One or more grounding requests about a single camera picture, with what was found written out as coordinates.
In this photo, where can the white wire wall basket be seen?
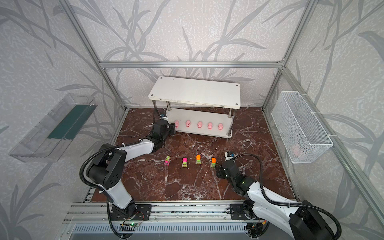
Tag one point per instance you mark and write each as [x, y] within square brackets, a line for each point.
[298, 124]

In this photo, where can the pink toy in basket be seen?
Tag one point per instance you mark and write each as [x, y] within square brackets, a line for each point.
[297, 151]

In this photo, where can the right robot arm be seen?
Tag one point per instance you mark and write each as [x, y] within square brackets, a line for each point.
[301, 221]

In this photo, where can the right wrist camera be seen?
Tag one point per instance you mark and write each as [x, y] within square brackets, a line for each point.
[229, 155]

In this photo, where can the white two-tier shelf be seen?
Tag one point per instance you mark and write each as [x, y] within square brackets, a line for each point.
[199, 100]

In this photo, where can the clear plastic wall bin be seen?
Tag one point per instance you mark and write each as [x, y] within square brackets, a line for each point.
[50, 138]

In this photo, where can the pink green toy truck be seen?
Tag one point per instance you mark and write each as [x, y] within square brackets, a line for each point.
[167, 160]

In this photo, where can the green truck orange load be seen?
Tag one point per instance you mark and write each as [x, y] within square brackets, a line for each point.
[198, 159]
[213, 162]

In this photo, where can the aluminium frame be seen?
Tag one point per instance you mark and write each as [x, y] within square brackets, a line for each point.
[360, 180]

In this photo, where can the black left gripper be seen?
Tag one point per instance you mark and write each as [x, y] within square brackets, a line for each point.
[170, 127]

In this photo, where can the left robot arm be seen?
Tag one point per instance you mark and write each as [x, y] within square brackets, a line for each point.
[104, 169]

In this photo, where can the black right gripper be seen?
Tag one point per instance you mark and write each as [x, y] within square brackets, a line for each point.
[221, 167]

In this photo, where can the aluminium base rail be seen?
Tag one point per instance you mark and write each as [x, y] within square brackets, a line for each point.
[164, 217]

